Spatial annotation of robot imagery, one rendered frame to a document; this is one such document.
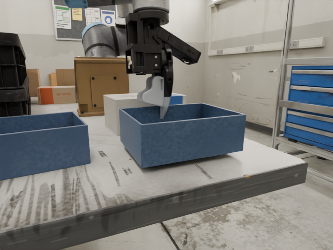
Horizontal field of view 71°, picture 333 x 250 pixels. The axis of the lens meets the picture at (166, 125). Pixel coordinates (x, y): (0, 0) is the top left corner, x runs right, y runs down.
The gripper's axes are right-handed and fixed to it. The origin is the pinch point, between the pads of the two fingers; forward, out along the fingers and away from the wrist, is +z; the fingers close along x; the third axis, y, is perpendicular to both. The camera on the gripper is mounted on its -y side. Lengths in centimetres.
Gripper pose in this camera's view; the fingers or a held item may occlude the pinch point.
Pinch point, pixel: (163, 112)
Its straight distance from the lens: 52.2
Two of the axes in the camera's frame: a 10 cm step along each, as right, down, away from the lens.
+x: 3.8, 1.5, -9.1
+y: -9.3, 0.9, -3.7
